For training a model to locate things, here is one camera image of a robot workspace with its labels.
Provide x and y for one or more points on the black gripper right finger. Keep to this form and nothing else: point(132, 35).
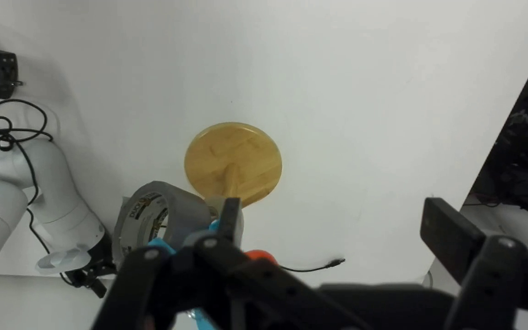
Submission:
point(491, 269)

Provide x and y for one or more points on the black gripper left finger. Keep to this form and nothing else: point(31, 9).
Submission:
point(211, 273)

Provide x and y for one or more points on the orange red cup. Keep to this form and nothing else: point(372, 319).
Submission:
point(260, 255)

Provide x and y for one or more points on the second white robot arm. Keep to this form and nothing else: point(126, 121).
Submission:
point(35, 180)

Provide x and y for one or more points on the wooden cup stand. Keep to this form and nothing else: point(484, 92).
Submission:
point(233, 159)

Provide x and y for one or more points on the grey tape roll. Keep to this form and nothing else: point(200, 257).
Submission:
point(159, 216)

